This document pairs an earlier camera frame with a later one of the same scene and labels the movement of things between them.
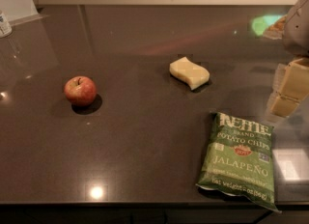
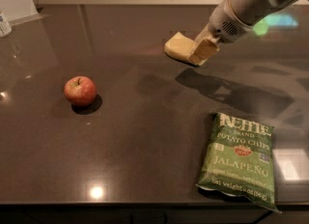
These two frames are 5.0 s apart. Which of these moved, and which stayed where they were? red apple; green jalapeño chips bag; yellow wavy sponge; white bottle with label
Moved: yellow wavy sponge
Stayed: green jalapeño chips bag; white bottle with label; red apple
